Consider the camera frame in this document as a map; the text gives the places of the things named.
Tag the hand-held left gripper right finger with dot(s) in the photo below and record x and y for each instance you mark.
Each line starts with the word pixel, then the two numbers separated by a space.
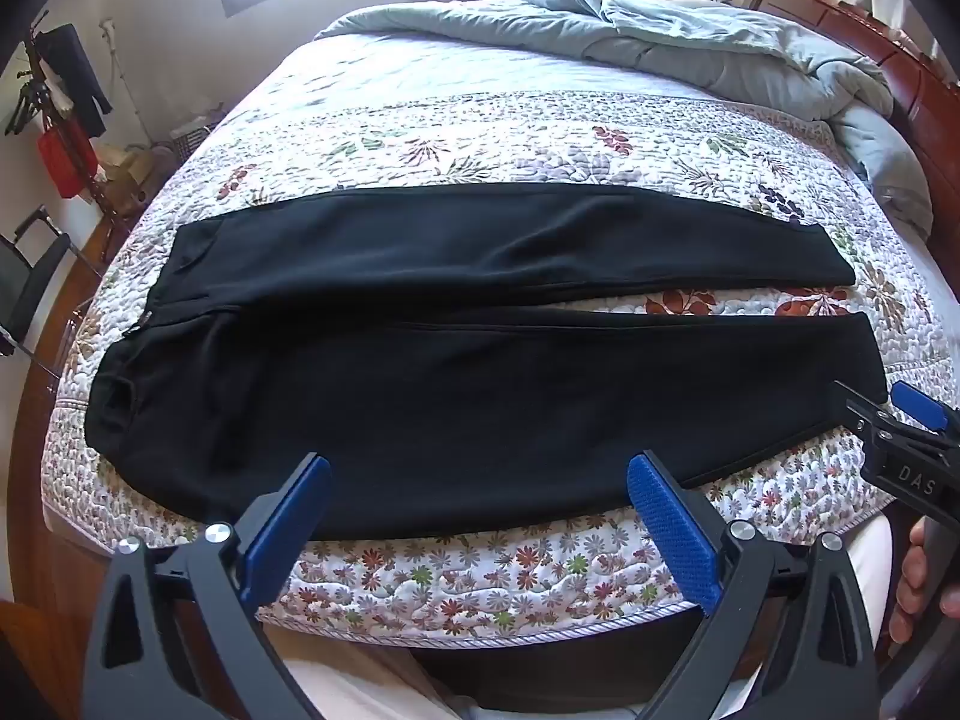
pixel 671 525

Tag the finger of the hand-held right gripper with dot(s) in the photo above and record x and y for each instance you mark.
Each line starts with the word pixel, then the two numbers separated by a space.
pixel 862 406
pixel 921 405

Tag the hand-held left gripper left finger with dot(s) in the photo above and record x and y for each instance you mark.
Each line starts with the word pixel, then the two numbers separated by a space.
pixel 289 517

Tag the black pants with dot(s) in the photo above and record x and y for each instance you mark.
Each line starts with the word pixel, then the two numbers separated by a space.
pixel 420 405

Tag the person's right hand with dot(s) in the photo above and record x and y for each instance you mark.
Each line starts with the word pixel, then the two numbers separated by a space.
pixel 911 581

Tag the wooden headboard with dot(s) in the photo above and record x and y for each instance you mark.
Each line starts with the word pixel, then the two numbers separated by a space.
pixel 885 60

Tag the black chair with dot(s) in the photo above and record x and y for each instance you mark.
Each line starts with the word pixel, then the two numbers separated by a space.
pixel 30 277

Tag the cardboard box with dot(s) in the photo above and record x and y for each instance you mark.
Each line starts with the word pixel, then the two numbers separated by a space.
pixel 131 172

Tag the grey-blue comforter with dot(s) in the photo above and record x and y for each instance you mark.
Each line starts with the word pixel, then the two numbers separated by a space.
pixel 675 30

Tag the red hanging bag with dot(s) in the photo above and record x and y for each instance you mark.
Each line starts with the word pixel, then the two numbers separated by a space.
pixel 66 157

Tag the floral quilted bedspread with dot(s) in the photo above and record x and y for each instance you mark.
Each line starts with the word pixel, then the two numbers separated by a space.
pixel 480 120

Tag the clothes rack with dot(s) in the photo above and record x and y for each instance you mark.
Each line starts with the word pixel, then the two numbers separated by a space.
pixel 37 101

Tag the black hanging garment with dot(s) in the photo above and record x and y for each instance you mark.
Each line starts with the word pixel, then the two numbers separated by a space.
pixel 75 67

